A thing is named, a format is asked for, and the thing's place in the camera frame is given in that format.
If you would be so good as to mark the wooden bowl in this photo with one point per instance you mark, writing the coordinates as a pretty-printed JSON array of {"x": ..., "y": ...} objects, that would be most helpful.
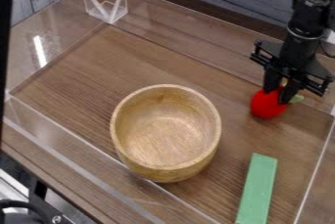
[{"x": 165, "y": 129}]

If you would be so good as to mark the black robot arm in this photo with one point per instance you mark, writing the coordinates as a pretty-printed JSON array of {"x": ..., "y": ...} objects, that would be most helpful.
[{"x": 311, "y": 20}]

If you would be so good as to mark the clear acrylic corner bracket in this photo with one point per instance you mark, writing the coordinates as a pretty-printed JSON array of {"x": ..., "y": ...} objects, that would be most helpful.
[{"x": 106, "y": 11}]

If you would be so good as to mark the green flat block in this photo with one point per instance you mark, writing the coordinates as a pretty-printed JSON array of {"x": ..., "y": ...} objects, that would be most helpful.
[{"x": 257, "y": 190}]

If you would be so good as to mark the red felt strawberry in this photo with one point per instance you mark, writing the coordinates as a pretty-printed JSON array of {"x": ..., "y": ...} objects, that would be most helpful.
[{"x": 265, "y": 105}]

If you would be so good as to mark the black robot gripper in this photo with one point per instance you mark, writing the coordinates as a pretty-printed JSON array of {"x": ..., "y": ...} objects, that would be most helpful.
[{"x": 291, "y": 60}]

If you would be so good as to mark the black table leg bracket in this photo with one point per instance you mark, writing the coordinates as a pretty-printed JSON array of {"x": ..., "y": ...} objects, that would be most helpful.
[{"x": 51, "y": 215}]

